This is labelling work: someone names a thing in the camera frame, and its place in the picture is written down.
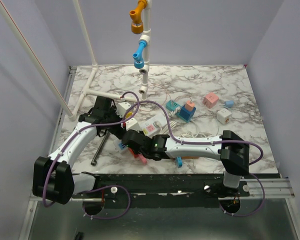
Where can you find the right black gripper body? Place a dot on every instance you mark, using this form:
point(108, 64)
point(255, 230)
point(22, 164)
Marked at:
point(144, 153)

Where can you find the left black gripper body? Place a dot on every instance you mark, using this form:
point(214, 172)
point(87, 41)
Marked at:
point(117, 130)

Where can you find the pink cube socket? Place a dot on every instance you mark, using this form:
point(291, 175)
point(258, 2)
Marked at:
point(210, 100)

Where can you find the white tiger cube socket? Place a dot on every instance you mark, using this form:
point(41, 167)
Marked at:
point(223, 116)

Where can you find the small light blue plug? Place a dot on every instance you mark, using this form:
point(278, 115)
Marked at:
point(228, 104)

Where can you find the yellow cube socket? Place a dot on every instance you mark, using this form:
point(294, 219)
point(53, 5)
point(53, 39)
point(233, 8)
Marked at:
point(129, 114)

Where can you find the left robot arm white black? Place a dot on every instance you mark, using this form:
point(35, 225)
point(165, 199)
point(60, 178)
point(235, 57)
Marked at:
point(52, 175)

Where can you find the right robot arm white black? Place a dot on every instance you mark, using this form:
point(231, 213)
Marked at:
point(228, 148)

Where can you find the pink plug adapter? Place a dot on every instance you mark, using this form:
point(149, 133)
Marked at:
point(142, 159)

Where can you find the red cube socket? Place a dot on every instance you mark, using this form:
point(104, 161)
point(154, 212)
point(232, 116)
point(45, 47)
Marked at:
point(133, 153)

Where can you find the light blue plug adapter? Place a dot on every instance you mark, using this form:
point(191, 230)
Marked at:
point(178, 162)

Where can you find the dark blue cube socket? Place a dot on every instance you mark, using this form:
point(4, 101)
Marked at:
point(185, 114)

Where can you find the salmon plug on blue cube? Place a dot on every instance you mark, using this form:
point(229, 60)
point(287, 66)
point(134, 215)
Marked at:
point(189, 105)

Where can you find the white long power strip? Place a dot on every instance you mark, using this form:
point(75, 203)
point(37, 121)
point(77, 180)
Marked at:
point(153, 125)

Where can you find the orange power strip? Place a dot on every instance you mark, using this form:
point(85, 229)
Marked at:
point(190, 157)

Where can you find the teal USB power strip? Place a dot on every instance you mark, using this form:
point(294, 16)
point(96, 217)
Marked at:
point(172, 105)

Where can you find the blue valve fitting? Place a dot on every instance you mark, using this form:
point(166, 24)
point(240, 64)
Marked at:
point(138, 55)

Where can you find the orange valve fitting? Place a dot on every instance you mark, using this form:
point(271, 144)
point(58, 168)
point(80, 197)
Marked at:
point(137, 26)

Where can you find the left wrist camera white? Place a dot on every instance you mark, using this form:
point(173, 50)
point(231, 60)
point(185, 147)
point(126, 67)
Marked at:
point(121, 108)

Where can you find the white PVC pipe frame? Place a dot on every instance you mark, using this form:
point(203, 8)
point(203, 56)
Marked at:
point(72, 114)

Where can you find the black mounting rail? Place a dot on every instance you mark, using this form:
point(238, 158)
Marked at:
point(152, 191)

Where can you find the dark metal T-handle tool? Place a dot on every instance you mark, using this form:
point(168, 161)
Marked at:
point(99, 150)

